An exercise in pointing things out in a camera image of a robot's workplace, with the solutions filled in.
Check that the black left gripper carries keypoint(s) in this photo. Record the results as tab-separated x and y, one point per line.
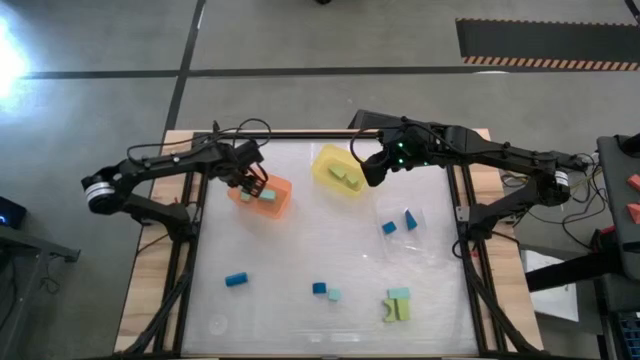
240	157

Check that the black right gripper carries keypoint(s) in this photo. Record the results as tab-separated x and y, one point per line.
415	147

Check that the pale green block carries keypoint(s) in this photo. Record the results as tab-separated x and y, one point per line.
245	196

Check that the small yellow-green block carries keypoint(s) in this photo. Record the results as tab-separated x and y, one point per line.
352	181

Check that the light green block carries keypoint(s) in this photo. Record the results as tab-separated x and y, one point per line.
337	172

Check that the blue cube block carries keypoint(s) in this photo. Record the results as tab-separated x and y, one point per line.
389	228

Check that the blue triangular block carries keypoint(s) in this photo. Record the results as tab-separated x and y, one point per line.
411	222

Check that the blue cylinder block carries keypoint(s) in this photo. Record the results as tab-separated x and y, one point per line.
236	279

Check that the green arch block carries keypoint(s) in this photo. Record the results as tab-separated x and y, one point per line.
387	312

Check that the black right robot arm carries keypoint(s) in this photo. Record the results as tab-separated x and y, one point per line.
500	150

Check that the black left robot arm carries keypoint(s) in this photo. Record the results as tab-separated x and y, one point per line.
150	165

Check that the translucent orange plastic bin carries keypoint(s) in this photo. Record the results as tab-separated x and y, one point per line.
280	205

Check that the translucent yellow plastic bin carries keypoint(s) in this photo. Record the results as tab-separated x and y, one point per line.
325	160

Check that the clear plastic bin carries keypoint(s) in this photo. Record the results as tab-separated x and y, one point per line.
425	240

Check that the small dark blue block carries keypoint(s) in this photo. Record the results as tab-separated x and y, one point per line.
319	288

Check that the wide teal block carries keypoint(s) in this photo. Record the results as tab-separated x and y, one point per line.
398	293

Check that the small teal cube block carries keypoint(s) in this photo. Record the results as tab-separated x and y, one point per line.
334	295

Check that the green rectangular block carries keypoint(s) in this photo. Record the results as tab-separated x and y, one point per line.
403	310

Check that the black hazard-striped floor mat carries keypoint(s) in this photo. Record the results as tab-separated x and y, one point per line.
545	42

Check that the black stand leg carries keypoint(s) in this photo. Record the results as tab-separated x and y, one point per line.
570	272

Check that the white paper sheet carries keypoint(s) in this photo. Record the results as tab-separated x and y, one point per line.
550	305

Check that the grey desk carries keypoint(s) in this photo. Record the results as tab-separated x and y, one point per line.
25	245

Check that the black box with blue light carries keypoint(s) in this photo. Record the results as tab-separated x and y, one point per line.
12	212

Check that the black cart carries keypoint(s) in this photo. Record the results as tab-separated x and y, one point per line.
620	225

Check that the red block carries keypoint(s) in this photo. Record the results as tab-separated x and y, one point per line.
635	213
635	182

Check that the blue crate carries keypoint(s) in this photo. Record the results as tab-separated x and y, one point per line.
631	335

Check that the black metal rig frame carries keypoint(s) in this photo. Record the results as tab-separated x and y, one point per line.
300	135

